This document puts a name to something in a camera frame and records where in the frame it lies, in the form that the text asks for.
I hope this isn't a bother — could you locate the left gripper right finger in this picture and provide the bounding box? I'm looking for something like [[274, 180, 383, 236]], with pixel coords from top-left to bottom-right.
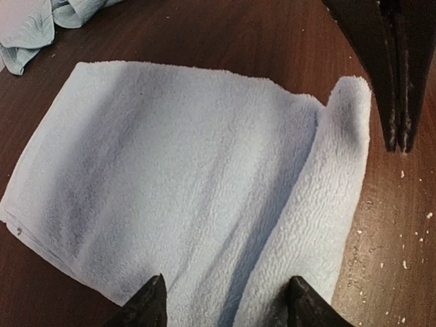
[[272, 276, 352, 327]]

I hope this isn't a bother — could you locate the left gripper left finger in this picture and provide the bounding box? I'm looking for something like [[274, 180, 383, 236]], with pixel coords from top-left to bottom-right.
[[103, 274, 168, 327]]

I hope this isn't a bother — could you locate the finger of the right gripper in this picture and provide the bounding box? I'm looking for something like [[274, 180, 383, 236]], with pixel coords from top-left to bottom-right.
[[379, 1, 435, 152], [323, 1, 396, 152]]

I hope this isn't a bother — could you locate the light blue towel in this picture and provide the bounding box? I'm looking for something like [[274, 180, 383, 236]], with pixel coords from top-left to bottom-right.
[[1, 61, 371, 326], [1, 1, 119, 76]]

